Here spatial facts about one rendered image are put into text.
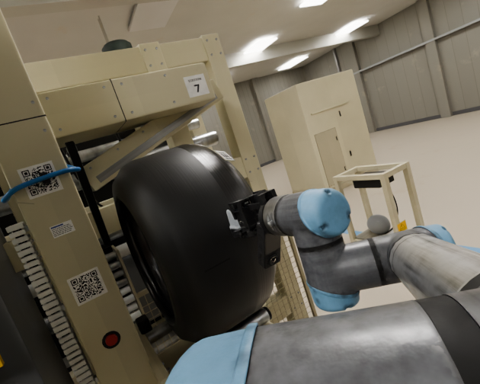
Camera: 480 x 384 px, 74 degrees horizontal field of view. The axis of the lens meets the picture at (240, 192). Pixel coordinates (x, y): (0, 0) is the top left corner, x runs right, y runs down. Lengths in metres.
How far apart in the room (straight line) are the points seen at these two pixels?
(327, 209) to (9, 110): 0.75
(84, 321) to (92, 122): 0.63
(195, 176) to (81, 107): 0.53
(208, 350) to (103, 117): 1.09
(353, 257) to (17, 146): 0.77
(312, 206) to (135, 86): 0.92
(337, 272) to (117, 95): 0.96
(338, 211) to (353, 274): 0.10
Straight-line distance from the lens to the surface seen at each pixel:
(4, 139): 0.92
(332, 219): 0.49
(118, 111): 1.22
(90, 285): 0.94
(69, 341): 0.99
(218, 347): 0.17
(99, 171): 1.31
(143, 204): 0.81
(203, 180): 0.83
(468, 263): 0.31
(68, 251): 0.92
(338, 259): 0.52
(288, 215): 0.52
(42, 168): 0.91
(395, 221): 3.01
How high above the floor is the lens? 1.45
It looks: 9 degrees down
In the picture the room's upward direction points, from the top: 19 degrees counter-clockwise
